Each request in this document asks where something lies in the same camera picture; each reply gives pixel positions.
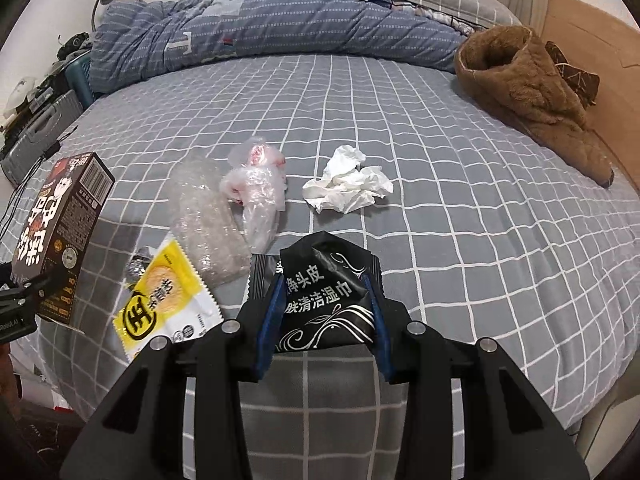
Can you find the wooden headboard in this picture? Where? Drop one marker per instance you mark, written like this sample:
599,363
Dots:
590,35

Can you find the black wipe packet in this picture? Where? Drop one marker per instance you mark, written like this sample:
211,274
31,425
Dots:
325,290

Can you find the clear bubble wrap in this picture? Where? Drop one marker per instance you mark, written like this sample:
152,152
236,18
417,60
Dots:
210,230

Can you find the grey checked bed sheet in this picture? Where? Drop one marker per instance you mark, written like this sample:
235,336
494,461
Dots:
425,210

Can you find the dark tangled object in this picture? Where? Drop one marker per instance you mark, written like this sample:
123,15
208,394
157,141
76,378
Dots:
75,45

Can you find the brown snack box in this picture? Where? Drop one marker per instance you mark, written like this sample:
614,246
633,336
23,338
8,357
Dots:
65,210

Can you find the white tissue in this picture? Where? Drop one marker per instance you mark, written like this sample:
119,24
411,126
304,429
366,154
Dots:
345,185

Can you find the yellow snack packet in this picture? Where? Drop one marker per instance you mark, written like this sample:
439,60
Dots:
155,305

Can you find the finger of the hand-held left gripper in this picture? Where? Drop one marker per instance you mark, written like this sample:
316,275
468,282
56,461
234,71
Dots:
27,287

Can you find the clear plastic bag pink contents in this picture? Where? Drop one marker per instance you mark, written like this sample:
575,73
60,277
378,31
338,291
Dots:
255,185

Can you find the grey suitcase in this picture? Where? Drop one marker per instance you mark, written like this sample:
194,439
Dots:
40,130

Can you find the brown fleece jacket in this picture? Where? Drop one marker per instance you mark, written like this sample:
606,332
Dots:
520,90

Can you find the blue striped quilt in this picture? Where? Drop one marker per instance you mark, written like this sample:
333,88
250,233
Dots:
300,20

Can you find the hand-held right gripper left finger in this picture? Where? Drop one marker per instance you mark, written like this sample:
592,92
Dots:
265,330

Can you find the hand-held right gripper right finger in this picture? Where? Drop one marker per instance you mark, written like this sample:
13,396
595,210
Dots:
377,330

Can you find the small silver foil wrapper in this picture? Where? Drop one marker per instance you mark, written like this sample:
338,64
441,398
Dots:
140,265

